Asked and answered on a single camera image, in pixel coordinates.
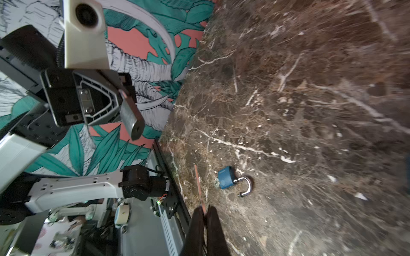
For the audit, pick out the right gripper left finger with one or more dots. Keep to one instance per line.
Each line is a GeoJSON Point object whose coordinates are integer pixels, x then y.
{"type": "Point", "coordinates": [194, 241]}

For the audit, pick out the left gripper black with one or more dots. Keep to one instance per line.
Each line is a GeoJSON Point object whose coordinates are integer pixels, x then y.
{"type": "Point", "coordinates": [89, 96]}

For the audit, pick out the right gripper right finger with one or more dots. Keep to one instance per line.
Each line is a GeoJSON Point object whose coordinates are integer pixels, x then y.
{"type": "Point", "coordinates": [216, 242]}

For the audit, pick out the blue padlock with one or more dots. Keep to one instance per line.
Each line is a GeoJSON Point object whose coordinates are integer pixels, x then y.
{"type": "Point", "coordinates": [227, 178]}

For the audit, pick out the dark grey padlock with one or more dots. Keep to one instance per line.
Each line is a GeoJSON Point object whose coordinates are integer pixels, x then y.
{"type": "Point", "coordinates": [131, 116]}

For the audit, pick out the silver key of grey padlock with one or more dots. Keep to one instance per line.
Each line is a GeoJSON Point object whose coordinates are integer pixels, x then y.
{"type": "Point", "coordinates": [202, 204]}

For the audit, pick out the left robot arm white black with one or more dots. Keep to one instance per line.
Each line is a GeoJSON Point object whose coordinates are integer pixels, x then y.
{"type": "Point", "coordinates": [26, 53]}

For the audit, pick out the white slotted cable duct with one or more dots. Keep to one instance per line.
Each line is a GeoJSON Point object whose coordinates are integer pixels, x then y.
{"type": "Point", "coordinates": [172, 235]}

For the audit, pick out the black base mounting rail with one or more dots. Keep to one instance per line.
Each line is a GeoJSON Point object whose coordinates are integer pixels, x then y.
{"type": "Point", "coordinates": [174, 204]}

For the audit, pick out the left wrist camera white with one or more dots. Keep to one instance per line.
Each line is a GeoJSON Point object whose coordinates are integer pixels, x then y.
{"type": "Point", "coordinates": [84, 35]}

